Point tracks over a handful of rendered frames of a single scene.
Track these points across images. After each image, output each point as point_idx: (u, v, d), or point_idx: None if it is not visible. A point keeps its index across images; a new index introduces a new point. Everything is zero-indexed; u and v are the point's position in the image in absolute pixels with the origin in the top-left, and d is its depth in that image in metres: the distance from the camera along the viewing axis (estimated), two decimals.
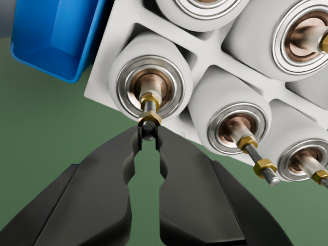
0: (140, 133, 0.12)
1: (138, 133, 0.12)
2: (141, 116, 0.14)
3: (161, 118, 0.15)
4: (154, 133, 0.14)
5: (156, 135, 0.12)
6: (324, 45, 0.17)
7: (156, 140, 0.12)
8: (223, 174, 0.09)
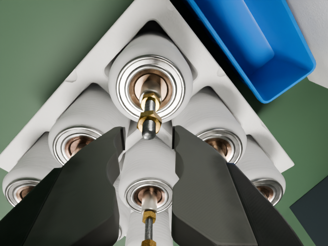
0: (123, 133, 0.12)
1: (121, 133, 0.12)
2: None
3: (141, 112, 0.15)
4: (151, 123, 0.14)
5: (174, 134, 0.12)
6: (149, 213, 0.26)
7: (173, 139, 0.12)
8: (239, 177, 0.08)
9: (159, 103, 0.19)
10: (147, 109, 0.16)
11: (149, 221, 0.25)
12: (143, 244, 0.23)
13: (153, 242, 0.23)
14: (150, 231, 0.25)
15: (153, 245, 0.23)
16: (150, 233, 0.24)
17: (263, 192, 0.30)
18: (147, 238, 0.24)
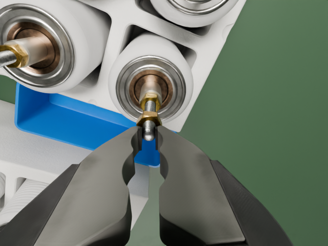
0: (140, 133, 0.12)
1: (138, 133, 0.12)
2: (146, 114, 0.14)
3: (161, 124, 0.15)
4: (152, 134, 0.14)
5: (156, 135, 0.12)
6: None
7: (156, 140, 0.12)
8: (223, 174, 0.09)
9: (143, 108, 0.19)
10: None
11: None
12: None
13: None
14: None
15: None
16: None
17: None
18: None
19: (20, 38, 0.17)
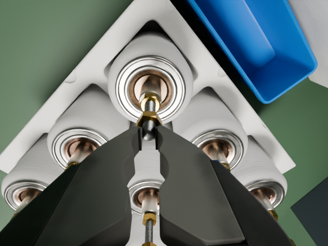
0: (140, 133, 0.12)
1: (138, 133, 0.12)
2: None
3: None
4: (142, 129, 0.14)
5: (156, 135, 0.12)
6: (149, 215, 0.26)
7: (156, 140, 0.12)
8: (223, 174, 0.09)
9: (148, 94, 0.18)
10: None
11: (149, 224, 0.25)
12: None
13: (153, 245, 0.23)
14: (150, 234, 0.25)
15: None
16: (151, 235, 0.24)
17: (264, 193, 0.30)
18: (147, 241, 0.23)
19: None
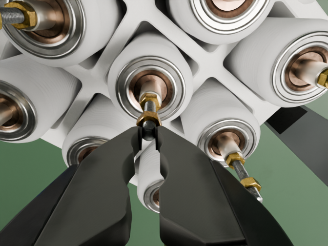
0: (140, 133, 0.12)
1: (138, 133, 0.12)
2: None
3: None
4: None
5: (156, 135, 0.12)
6: None
7: (156, 140, 0.12)
8: (223, 174, 0.09)
9: None
10: None
11: None
12: None
13: None
14: (145, 108, 0.17)
15: None
16: None
17: None
18: (153, 122, 0.16)
19: (49, 15, 0.17)
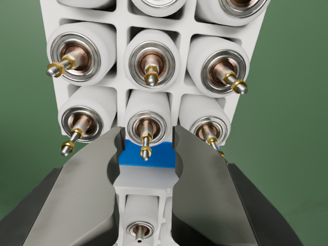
0: (123, 133, 0.12)
1: (121, 133, 0.12)
2: None
3: (217, 150, 0.32)
4: None
5: (174, 134, 0.12)
6: (145, 70, 0.29)
7: (173, 139, 0.12)
8: (239, 177, 0.08)
9: (215, 144, 0.36)
10: (216, 148, 0.33)
11: None
12: (146, 83, 0.26)
13: (146, 73, 0.25)
14: None
15: (147, 73, 0.25)
16: None
17: None
18: (148, 77, 0.26)
19: (143, 127, 0.36)
